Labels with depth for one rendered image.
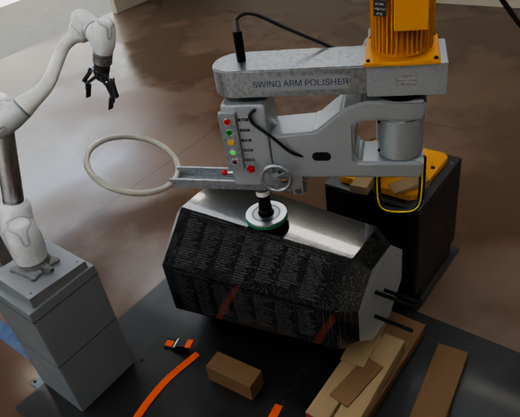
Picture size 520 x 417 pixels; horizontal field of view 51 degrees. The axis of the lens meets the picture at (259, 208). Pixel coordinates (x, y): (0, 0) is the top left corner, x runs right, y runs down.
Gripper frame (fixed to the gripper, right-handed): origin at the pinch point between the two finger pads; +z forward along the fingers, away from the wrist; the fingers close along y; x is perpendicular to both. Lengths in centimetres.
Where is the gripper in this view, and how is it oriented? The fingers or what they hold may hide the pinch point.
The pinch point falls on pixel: (99, 100)
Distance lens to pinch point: 282.7
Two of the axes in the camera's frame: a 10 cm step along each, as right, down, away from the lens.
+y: 8.6, 4.6, -2.0
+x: 4.4, -5.0, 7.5
